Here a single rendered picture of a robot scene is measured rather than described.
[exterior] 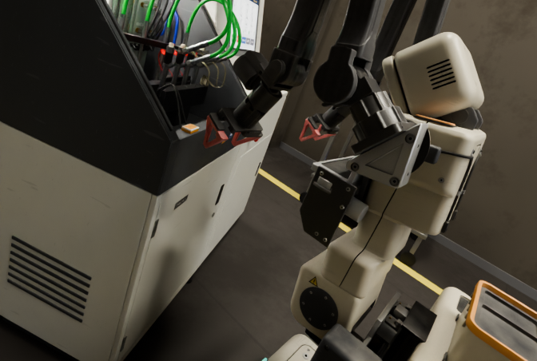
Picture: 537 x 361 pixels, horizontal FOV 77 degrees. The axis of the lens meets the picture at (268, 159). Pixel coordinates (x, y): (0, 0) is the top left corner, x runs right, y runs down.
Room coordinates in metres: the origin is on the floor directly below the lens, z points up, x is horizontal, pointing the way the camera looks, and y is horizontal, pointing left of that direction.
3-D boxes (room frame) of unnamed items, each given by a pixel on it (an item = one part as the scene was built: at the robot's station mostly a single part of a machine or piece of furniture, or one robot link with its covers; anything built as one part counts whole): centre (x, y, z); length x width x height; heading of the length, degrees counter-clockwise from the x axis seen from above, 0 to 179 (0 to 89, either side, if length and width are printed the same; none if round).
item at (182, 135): (1.13, 0.21, 0.87); 0.62 x 0.04 x 0.16; 172
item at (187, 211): (1.12, 0.19, 0.44); 0.65 x 0.02 x 0.68; 172
